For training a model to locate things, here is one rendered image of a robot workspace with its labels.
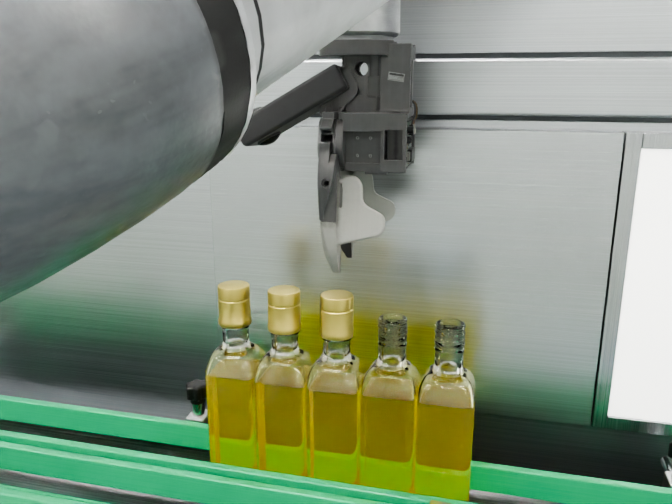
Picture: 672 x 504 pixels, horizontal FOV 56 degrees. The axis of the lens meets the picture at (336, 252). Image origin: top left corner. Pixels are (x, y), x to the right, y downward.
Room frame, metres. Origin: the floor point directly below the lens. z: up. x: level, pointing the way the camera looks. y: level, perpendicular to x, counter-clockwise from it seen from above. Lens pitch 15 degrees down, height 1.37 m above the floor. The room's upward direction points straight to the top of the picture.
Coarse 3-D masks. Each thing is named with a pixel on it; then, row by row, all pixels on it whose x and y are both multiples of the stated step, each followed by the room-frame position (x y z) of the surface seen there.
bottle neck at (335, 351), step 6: (324, 342) 0.61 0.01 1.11; (330, 342) 0.60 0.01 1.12; (336, 342) 0.60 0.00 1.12; (342, 342) 0.60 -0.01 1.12; (348, 342) 0.60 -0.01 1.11; (324, 348) 0.61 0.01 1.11; (330, 348) 0.60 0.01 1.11; (336, 348) 0.60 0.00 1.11; (342, 348) 0.60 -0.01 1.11; (348, 348) 0.61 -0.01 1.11; (324, 354) 0.61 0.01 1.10; (330, 354) 0.60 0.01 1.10; (336, 354) 0.60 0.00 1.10; (342, 354) 0.60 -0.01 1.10; (348, 354) 0.61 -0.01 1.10; (330, 360) 0.60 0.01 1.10; (336, 360) 0.60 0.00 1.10; (342, 360) 0.60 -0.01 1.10
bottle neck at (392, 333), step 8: (384, 320) 0.59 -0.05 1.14; (392, 320) 0.61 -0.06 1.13; (400, 320) 0.59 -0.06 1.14; (384, 328) 0.59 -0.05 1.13; (392, 328) 0.59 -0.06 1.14; (400, 328) 0.59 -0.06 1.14; (384, 336) 0.59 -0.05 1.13; (392, 336) 0.59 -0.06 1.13; (400, 336) 0.59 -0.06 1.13; (384, 344) 0.59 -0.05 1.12; (392, 344) 0.59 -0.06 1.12; (400, 344) 0.59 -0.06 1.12; (384, 352) 0.59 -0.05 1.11; (392, 352) 0.59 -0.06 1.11; (400, 352) 0.59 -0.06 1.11; (384, 360) 0.59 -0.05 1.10; (392, 360) 0.59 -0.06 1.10; (400, 360) 0.59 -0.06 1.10
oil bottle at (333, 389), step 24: (360, 360) 0.62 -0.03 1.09; (312, 384) 0.59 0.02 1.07; (336, 384) 0.59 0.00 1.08; (360, 384) 0.59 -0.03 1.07; (312, 408) 0.59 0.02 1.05; (336, 408) 0.58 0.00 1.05; (312, 432) 0.59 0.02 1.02; (336, 432) 0.58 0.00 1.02; (312, 456) 0.59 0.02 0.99; (336, 456) 0.58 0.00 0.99; (336, 480) 0.58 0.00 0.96
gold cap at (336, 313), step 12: (324, 300) 0.60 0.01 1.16; (336, 300) 0.60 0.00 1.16; (348, 300) 0.60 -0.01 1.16; (324, 312) 0.60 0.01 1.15; (336, 312) 0.60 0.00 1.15; (348, 312) 0.60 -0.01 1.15; (324, 324) 0.60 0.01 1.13; (336, 324) 0.60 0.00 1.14; (348, 324) 0.60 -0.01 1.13; (324, 336) 0.60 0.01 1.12; (336, 336) 0.60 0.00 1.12; (348, 336) 0.60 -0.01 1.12
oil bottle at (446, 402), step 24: (432, 384) 0.57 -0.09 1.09; (456, 384) 0.56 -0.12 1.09; (432, 408) 0.56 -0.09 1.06; (456, 408) 0.55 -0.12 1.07; (432, 432) 0.56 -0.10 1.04; (456, 432) 0.55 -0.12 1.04; (432, 456) 0.56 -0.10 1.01; (456, 456) 0.55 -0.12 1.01; (432, 480) 0.56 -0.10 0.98; (456, 480) 0.55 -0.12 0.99
